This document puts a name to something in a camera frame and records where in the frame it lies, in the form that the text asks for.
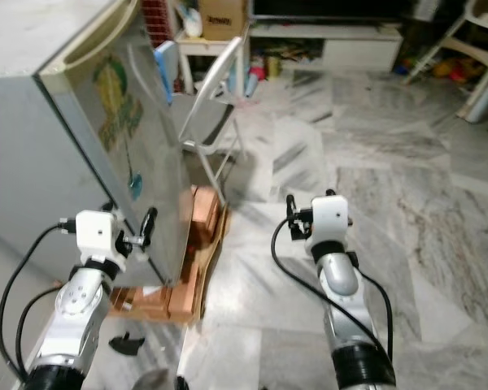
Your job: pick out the grey small fridge body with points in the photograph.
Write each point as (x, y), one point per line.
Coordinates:
(32, 162)

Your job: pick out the white plastic container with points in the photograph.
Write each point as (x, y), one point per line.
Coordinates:
(191, 22)

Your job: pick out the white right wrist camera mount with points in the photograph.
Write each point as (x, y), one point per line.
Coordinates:
(329, 215)

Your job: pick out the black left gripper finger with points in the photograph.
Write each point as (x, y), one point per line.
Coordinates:
(150, 221)

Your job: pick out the yellow can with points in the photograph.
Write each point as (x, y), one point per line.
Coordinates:
(273, 67)

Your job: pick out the orange brick stack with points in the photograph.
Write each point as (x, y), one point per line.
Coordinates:
(203, 219)

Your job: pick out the brown cardboard box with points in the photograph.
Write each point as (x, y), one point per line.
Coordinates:
(223, 18)

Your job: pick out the black floor object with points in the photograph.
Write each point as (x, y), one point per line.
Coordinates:
(128, 344)

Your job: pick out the teal fridge magnet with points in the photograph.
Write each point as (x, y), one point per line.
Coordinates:
(136, 184)

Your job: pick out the blue pink bottle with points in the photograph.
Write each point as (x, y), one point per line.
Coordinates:
(255, 81)

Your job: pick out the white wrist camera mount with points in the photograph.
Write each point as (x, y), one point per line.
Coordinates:
(96, 234)
(329, 215)

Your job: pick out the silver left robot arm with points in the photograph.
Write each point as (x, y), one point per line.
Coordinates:
(73, 317)

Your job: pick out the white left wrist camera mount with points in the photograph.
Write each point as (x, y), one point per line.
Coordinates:
(96, 234)

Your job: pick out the white television cabinet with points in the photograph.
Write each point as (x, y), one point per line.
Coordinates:
(354, 50)

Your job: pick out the black television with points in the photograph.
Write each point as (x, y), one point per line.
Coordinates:
(325, 8)

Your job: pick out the white side table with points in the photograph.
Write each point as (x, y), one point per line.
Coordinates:
(207, 45)

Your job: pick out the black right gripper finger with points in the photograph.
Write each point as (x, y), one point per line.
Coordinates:
(291, 208)

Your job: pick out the silver fridge door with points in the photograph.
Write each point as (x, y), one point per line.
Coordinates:
(154, 146)

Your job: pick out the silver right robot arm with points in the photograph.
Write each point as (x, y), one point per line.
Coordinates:
(337, 280)

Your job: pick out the blue plastic item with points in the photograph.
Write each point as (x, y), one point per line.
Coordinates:
(166, 61)

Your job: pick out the green yellow door sticker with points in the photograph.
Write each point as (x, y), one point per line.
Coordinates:
(118, 101)

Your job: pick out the yellow orange toy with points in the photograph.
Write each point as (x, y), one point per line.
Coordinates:
(451, 67)

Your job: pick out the red mesh crate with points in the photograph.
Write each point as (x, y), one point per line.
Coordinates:
(154, 18)

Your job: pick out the white plastic chair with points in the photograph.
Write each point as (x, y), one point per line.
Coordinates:
(484, 101)

